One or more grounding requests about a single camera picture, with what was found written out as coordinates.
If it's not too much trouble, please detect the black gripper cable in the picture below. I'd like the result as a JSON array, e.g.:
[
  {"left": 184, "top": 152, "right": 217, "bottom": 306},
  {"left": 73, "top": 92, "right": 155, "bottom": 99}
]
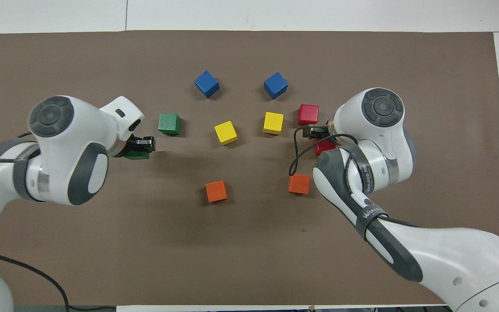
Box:
[
  {"left": 289, "top": 125, "right": 360, "bottom": 177},
  {"left": 0, "top": 132, "right": 70, "bottom": 312}
]

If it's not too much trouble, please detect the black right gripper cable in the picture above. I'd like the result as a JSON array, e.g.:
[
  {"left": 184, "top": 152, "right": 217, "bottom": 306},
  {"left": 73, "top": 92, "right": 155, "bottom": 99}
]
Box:
[{"left": 289, "top": 125, "right": 360, "bottom": 177}]

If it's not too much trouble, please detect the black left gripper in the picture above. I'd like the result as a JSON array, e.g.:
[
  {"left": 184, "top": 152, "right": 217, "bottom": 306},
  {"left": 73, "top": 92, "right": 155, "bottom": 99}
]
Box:
[{"left": 122, "top": 135, "right": 156, "bottom": 156}]

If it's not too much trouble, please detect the red wooden block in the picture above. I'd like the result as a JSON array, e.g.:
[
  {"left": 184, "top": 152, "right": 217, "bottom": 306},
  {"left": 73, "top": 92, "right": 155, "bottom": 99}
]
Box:
[
  {"left": 314, "top": 138, "right": 337, "bottom": 156},
  {"left": 298, "top": 104, "right": 320, "bottom": 126}
]

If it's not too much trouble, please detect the yellow wooden block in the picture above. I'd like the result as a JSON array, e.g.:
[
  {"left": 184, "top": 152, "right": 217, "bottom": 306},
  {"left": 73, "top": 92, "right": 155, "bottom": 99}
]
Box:
[
  {"left": 214, "top": 120, "right": 239, "bottom": 146},
  {"left": 262, "top": 111, "right": 285, "bottom": 135}
]

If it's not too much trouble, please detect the orange wooden block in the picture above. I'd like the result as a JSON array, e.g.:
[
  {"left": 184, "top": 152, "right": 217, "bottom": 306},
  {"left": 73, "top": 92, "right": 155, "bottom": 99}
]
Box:
[
  {"left": 205, "top": 180, "right": 228, "bottom": 203},
  {"left": 288, "top": 173, "right": 311, "bottom": 195}
]

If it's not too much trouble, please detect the brown table mat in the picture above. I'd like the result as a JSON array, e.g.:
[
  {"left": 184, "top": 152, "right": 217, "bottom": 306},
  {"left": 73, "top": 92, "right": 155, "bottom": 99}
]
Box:
[{"left": 0, "top": 30, "right": 499, "bottom": 306}]

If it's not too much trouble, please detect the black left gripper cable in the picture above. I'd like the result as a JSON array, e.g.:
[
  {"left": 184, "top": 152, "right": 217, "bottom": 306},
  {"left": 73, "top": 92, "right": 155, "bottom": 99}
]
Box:
[{"left": 0, "top": 132, "right": 70, "bottom": 312}]

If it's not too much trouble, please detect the blue wooden block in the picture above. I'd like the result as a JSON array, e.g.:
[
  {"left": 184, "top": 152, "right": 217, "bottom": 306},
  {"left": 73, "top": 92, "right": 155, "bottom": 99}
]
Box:
[
  {"left": 263, "top": 71, "right": 288, "bottom": 101},
  {"left": 194, "top": 70, "right": 220, "bottom": 99}
]

